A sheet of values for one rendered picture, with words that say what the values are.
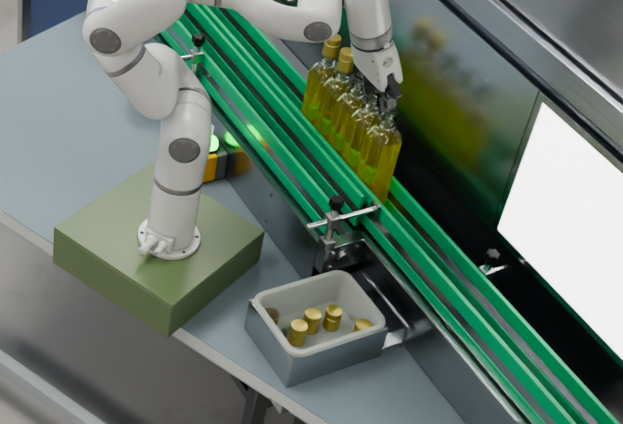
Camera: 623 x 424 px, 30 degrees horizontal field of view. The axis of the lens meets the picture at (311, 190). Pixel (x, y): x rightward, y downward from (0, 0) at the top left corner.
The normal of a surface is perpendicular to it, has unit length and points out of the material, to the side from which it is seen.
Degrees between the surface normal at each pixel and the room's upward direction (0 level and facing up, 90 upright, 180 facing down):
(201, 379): 0
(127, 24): 89
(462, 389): 90
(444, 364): 90
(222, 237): 1
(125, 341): 0
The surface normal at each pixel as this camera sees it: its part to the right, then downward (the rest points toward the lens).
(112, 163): 0.17, -0.76
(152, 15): 0.00, 0.65
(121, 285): -0.55, 0.45
